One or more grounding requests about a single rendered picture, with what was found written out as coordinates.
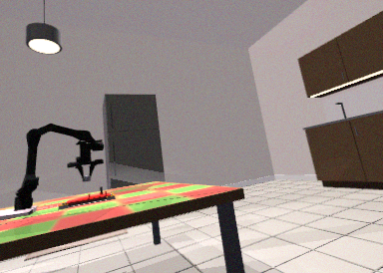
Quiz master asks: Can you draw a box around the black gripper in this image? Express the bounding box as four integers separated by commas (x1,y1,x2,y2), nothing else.
67,151,104,178

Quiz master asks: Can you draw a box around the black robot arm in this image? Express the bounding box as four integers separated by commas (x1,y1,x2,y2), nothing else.
13,124,104,211

